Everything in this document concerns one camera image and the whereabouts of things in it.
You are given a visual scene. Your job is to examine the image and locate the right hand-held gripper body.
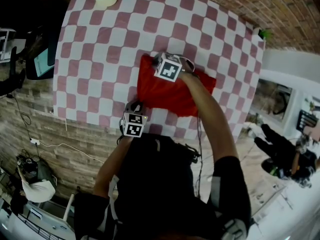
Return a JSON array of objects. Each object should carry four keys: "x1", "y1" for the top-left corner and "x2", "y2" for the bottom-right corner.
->
[{"x1": 152, "y1": 51, "x2": 196, "y2": 83}]

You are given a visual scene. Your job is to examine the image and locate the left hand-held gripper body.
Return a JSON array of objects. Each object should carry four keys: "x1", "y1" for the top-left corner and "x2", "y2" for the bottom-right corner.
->
[{"x1": 119, "y1": 100, "x2": 149, "y2": 138}]

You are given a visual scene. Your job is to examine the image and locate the red long-sleeved top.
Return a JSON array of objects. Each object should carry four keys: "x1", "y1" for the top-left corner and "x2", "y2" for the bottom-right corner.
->
[{"x1": 136, "y1": 54, "x2": 217, "y2": 118}]

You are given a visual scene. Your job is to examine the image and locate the person's right forearm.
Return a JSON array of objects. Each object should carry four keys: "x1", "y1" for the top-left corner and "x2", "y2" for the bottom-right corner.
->
[{"x1": 177, "y1": 71, "x2": 239, "y2": 165}]

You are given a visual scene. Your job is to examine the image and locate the person's left forearm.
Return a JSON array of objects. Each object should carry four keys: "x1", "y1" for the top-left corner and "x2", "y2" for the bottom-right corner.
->
[{"x1": 92, "y1": 134, "x2": 135, "y2": 199}]

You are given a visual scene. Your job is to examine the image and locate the person's black clothed body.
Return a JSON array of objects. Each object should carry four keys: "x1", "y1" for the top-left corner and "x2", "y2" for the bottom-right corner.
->
[{"x1": 73, "y1": 133, "x2": 252, "y2": 240}]

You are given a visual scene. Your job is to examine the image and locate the pink white checkered tablecloth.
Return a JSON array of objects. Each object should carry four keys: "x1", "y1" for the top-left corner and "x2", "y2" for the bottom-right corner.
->
[{"x1": 52, "y1": 0, "x2": 266, "y2": 143}]

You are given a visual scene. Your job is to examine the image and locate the small green potted plant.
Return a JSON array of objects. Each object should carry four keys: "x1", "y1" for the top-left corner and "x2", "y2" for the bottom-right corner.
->
[{"x1": 252, "y1": 27, "x2": 274, "y2": 43}]

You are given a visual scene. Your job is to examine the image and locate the black computer monitor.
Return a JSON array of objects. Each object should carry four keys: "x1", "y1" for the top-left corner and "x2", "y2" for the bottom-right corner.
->
[{"x1": 25, "y1": 30, "x2": 60, "y2": 81}]

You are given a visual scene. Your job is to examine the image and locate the grey and white bag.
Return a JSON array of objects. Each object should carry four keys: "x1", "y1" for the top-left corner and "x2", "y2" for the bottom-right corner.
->
[{"x1": 15, "y1": 155, "x2": 58, "y2": 204}]

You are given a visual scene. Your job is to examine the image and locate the black office chair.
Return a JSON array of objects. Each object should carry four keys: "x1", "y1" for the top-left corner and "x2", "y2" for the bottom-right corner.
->
[{"x1": 0, "y1": 45, "x2": 27, "y2": 97}]

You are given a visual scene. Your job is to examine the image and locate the white cable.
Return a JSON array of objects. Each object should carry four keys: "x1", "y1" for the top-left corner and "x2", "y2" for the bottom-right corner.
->
[{"x1": 36, "y1": 140, "x2": 105, "y2": 165}]

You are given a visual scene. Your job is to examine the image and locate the black floor cable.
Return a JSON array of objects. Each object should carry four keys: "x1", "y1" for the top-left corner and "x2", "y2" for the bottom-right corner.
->
[{"x1": 6, "y1": 93, "x2": 34, "y2": 140}]

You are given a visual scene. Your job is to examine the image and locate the white wire rack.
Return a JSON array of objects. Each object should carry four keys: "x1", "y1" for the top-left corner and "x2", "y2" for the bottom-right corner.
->
[{"x1": 0, "y1": 193, "x2": 76, "y2": 240}]

